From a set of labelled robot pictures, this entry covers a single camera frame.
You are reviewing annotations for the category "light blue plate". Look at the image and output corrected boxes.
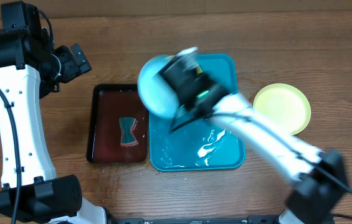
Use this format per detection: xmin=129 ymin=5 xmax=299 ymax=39
xmin=137 ymin=55 xmax=179 ymax=119

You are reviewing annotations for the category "yellow-green plate bottom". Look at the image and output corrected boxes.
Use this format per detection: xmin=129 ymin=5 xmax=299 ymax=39
xmin=253 ymin=83 xmax=312 ymax=135

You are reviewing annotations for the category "yellow-green plate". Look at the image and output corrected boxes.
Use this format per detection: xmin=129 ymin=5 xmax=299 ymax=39
xmin=196 ymin=65 xmax=202 ymax=74
xmin=253 ymin=83 xmax=312 ymax=135

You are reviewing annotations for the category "orange green sponge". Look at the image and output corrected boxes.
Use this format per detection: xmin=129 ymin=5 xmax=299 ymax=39
xmin=119 ymin=117 xmax=138 ymax=147

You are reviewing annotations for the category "yellow-green plate top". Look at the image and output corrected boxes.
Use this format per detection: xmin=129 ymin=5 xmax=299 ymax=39
xmin=196 ymin=65 xmax=202 ymax=74

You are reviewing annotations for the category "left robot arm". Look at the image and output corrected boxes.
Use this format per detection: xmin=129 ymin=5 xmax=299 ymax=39
xmin=0 ymin=1 xmax=110 ymax=223

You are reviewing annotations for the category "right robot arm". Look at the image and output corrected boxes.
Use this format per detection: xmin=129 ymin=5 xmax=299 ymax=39
xmin=164 ymin=71 xmax=346 ymax=223

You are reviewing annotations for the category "teal plastic tray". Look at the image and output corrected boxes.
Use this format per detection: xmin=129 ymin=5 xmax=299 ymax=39
xmin=143 ymin=54 xmax=245 ymax=172

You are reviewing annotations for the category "black tray with water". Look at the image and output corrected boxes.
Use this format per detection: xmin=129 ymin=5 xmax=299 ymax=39
xmin=86 ymin=84 xmax=149 ymax=164

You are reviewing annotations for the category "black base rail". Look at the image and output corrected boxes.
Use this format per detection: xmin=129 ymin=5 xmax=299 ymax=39
xmin=107 ymin=215 xmax=278 ymax=224

